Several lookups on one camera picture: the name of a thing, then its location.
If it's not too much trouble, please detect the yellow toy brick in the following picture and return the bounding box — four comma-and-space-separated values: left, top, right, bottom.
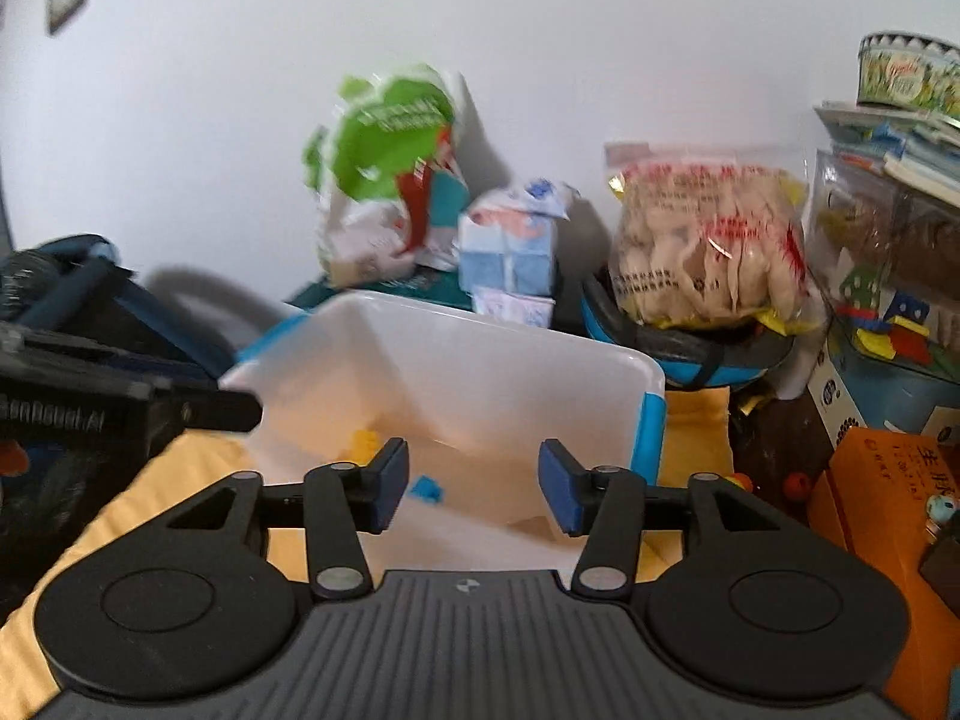
338, 429, 382, 466

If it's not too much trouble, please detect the blue toy brick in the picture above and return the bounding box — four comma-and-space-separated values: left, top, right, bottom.
409, 475, 444, 505

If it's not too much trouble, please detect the yellow cloth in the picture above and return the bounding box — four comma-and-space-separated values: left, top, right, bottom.
2, 390, 732, 718

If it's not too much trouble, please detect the dark blue chair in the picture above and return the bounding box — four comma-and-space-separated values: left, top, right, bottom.
2, 234, 236, 380

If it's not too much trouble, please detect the blue black helmet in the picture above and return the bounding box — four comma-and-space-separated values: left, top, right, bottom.
581, 266, 794, 392

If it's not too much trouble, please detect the white plastic storage bin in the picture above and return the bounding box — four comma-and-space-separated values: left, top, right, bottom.
221, 293, 665, 575

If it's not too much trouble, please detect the red ball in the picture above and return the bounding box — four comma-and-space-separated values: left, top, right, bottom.
782, 472, 814, 504

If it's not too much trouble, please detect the small white wipes packet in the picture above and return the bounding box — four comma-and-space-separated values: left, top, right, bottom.
472, 288, 555, 328

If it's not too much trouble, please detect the orange cardboard box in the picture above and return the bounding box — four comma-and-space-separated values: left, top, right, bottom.
807, 427, 958, 718

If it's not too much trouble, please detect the clear bag of crackers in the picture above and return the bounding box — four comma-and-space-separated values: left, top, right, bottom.
605, 142, 825, 337

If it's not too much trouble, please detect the light blue tissue pack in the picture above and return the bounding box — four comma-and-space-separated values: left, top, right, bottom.
457, 179, 578, 298

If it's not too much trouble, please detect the blue toy box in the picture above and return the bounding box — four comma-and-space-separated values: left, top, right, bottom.
807, 327, 958, 447

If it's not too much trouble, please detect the green white snack bag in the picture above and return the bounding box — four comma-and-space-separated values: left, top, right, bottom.
302, 64, 470, 289

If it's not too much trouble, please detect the clear bag of puzzle toys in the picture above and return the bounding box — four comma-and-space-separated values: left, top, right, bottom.
805, 151, 958, 382

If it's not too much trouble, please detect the stack of books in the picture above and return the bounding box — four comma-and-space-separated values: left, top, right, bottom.
814, 103, 958, 208

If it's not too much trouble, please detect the round decorated tin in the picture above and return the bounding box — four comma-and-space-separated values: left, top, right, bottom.
857, 32, 960, 119

